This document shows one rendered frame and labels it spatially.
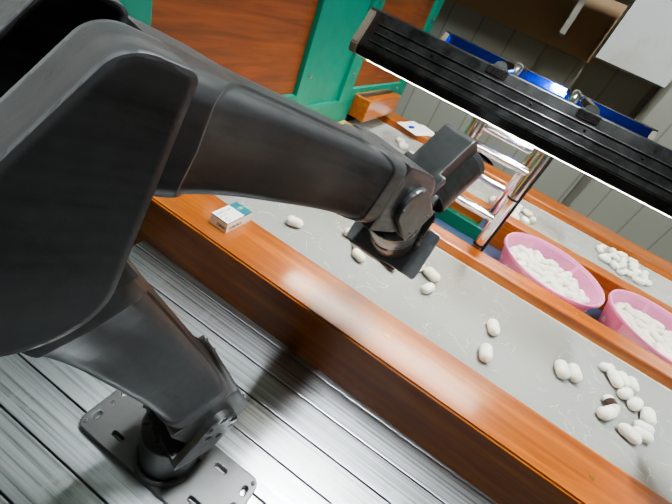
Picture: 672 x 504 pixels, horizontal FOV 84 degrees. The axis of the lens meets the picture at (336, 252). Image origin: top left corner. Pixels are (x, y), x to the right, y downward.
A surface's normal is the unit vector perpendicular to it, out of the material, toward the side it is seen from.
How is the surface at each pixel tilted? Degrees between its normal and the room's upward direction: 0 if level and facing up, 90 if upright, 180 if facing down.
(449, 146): 48
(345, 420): 0
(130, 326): 98
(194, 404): 79
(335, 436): 0
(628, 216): 90
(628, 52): 90
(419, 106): 90
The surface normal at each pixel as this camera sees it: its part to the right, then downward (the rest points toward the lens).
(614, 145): -0.21, -0.06
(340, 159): 0.63, 0.60
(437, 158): -0.29, -0.36
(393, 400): -0.46, 0.40
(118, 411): 0.34, -0.74
